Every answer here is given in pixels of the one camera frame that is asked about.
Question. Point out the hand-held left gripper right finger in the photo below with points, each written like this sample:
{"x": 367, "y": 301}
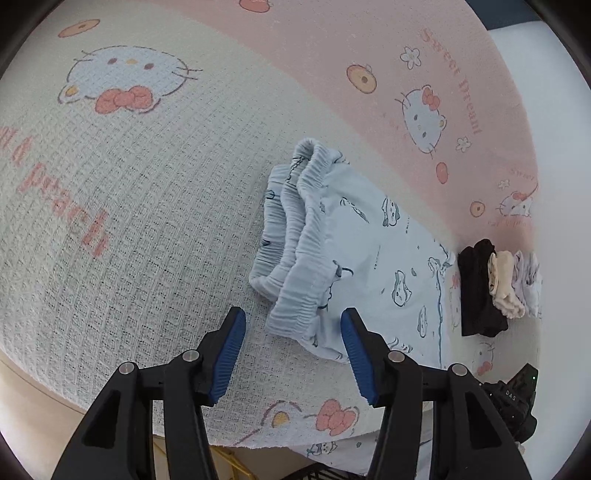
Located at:
{"x": 358, "y": 364}

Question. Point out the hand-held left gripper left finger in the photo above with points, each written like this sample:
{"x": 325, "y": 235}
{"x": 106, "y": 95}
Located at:
{"x": 226, "y": 362}

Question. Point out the light blue printed pants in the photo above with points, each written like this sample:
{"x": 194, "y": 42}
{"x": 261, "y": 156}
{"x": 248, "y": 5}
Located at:
{"x": 369, "y": 240}

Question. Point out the light blue printed cloth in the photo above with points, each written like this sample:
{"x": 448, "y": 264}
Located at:
{"x": 332, "y": 454}

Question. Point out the black folded garment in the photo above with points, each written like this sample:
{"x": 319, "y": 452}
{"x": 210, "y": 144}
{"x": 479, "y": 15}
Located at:
{"x": 475, "y": 290}

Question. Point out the cream folded garment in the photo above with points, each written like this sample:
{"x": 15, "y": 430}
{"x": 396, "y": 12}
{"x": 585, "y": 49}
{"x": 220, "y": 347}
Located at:
{"x": 503, "y": 281}

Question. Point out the pale lavender folded garment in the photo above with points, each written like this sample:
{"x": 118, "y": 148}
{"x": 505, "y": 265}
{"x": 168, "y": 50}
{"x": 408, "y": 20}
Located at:
{"x": 528, "y": 281}

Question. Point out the pink and cream cat blanket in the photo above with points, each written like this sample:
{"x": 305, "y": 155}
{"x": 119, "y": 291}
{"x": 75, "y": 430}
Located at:
{"x": 161, "y": 230}

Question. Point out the white bed sheet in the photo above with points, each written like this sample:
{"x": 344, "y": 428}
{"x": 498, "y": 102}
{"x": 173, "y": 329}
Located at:
{"x": 558, "y": 138}

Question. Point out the dark blue curtain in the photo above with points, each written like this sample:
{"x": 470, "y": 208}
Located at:
{"x": 508, "y": 11}

